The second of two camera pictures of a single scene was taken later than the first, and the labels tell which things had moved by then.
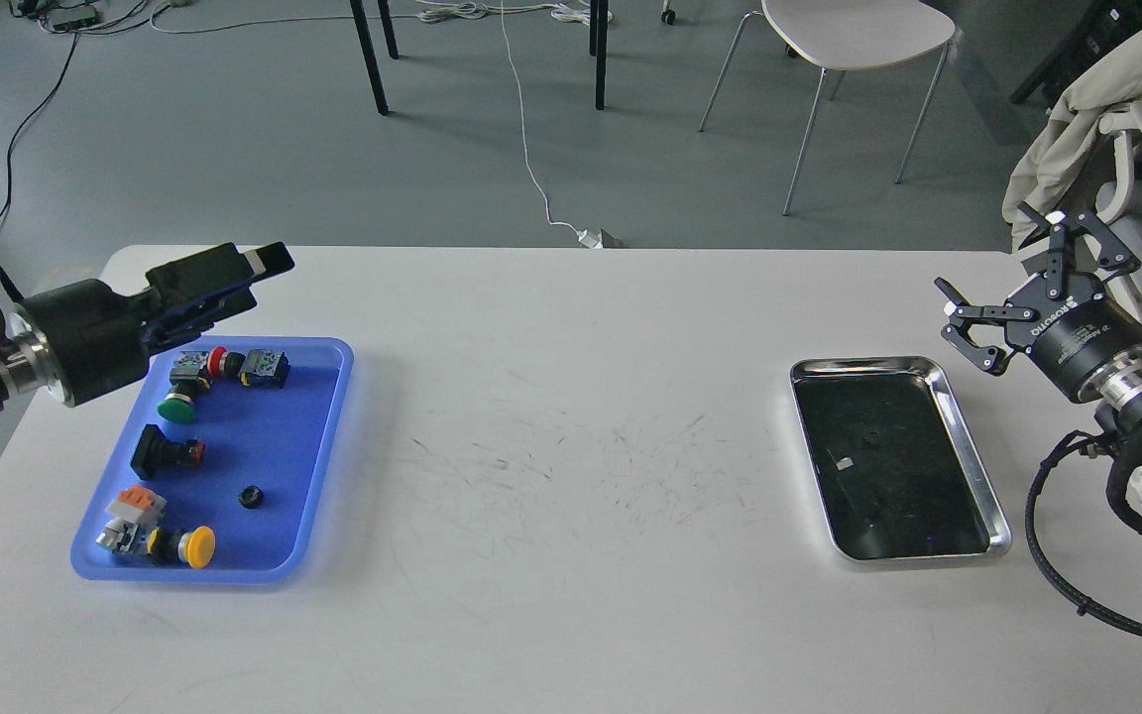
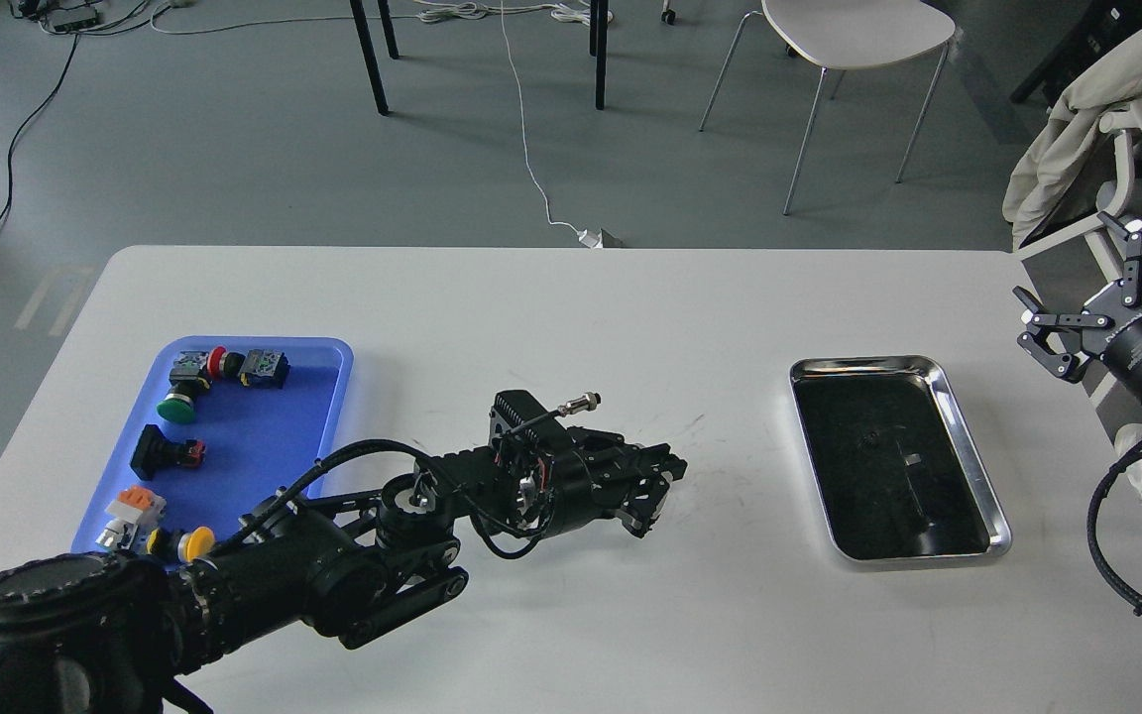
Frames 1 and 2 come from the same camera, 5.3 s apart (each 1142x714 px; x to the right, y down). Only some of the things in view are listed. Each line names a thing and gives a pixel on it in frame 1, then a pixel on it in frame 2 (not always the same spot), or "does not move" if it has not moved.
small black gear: (250, 497) -> (655, 498)
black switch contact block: (265, 368) does not move
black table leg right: (598, 40) does not move
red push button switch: (222, 362) does not move
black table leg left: (368, 53) does not move
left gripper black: (96, 340) -> (588, 472)
